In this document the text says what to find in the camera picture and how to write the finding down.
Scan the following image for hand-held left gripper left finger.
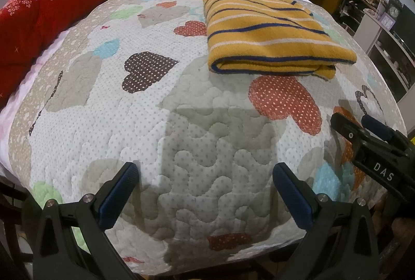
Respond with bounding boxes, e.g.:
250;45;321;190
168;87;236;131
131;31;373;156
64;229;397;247
32;161;140;280

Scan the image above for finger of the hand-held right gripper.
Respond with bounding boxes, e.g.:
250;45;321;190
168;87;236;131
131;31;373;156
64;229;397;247
330;112;407;165
361;114;415;155

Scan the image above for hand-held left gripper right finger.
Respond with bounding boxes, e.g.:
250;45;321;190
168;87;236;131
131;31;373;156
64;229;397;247
272;162;381;280

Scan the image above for yellow striped sweater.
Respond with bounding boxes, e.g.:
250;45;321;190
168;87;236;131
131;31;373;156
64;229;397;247
202;0;358;80

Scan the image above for white open shelf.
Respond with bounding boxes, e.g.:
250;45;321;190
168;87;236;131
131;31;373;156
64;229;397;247
353;11;415;103

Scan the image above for heart patchwork quilt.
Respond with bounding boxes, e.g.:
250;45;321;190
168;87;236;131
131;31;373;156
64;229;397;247
8;0;407;277

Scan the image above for black mantel clock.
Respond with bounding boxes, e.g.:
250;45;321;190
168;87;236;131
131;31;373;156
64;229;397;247
387;0;403;30

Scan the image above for red floral blanket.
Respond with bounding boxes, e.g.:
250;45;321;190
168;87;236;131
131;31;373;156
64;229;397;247
0;0;154;107

